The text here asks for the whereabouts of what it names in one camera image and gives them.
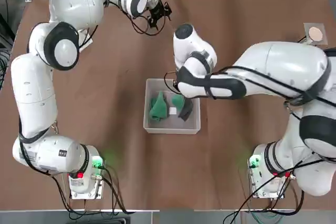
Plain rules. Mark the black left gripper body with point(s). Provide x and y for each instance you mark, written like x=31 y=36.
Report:
x=157 y=11

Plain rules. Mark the green and grey cloth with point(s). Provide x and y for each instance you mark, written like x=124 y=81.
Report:
x=183 y=111

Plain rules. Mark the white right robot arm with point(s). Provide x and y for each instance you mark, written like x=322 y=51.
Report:
x=275 y=82

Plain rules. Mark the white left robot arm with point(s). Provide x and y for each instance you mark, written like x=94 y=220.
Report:
x=34 y=98

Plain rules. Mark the white plastic box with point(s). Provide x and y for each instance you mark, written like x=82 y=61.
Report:
x=170 y=130

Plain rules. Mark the metal crucible tongs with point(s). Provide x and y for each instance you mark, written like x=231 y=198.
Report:
x=54 y=127

